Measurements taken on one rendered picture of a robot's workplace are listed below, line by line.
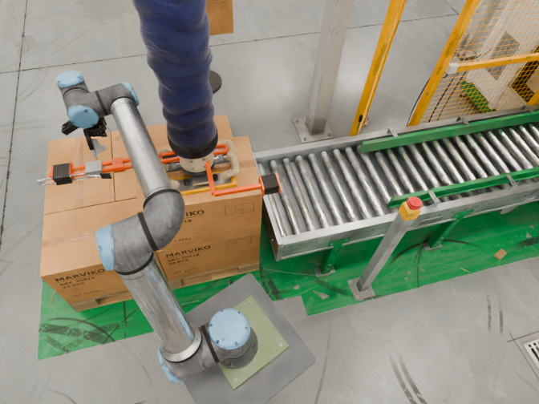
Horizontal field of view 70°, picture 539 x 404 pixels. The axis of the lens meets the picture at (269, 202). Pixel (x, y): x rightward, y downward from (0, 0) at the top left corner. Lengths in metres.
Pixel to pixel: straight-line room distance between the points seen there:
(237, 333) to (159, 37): 1.05
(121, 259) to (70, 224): 1.39
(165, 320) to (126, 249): 0.33
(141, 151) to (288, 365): 1.06
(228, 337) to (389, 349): 1.43
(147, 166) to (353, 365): 1.85
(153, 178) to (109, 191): 1.37
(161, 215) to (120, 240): 0.12
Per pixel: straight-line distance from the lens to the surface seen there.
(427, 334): 2.80
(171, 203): 1.10
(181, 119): 1.60
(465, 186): 2.66
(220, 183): 1.89
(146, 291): 1.20
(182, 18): 1.34
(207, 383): 1.75
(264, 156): 2.50
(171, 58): 1.42
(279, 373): 1.75
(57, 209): 2.56
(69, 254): 2.37
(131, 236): 1.08
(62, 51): 4.76
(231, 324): 1.49
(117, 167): 1.89
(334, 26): 2.87
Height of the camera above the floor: 2.47
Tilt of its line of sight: 55 degrees down
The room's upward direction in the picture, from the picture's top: 5 degrees clockwise
